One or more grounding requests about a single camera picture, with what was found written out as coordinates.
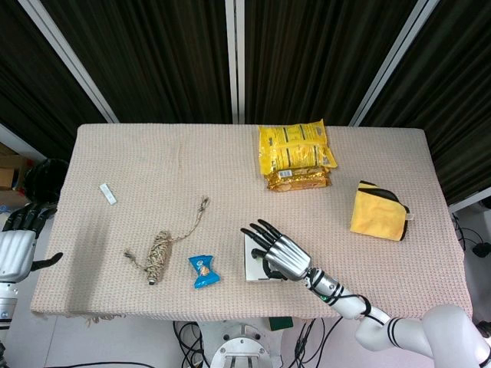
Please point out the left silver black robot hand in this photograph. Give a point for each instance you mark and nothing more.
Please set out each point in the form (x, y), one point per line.
(13, 249)

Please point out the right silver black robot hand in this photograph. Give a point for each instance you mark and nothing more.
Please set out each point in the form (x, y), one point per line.
(287, 257)

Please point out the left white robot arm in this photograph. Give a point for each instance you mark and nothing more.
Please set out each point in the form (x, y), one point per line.
(5, 303)

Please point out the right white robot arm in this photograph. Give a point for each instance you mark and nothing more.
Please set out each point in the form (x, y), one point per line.
(349, 304)

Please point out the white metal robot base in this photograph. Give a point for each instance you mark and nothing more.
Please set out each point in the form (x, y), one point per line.
(241, 345)

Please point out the flat white box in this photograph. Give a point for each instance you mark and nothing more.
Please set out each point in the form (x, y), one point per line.
(251, 270)

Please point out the brown cardboard box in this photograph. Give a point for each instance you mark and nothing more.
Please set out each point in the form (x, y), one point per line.
(7, 172)

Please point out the green item under table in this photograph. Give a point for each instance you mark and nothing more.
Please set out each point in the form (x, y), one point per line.
(281, 324)

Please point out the black round object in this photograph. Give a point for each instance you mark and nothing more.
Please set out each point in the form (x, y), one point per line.
(44, 180)

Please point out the gold biscuit pack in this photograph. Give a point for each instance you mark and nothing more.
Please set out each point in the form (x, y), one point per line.
(297, 180)

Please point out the blue snack packet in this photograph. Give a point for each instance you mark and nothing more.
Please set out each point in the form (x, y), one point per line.
(204, 272)

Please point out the yellow cloth with black trim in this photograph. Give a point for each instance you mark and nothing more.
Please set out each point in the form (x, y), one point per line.
(377, 216)

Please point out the yellow snack bag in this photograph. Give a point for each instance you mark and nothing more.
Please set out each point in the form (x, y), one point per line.
(299, 157)
(291, 132)

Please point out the small white plastic strip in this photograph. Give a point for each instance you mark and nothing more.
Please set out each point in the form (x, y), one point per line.
(107, 194)

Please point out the twine spool with loose end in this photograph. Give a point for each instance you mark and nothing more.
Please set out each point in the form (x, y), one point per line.
(159, 253)

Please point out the beige woven tablecloth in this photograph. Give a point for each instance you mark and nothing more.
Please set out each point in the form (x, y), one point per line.
(192, 161)

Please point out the small black device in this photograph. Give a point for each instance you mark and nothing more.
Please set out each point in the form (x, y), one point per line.
(480, 250)

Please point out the white partition post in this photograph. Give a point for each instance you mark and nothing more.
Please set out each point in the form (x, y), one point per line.
(391, 65)
(235, 61)
(73, 65)

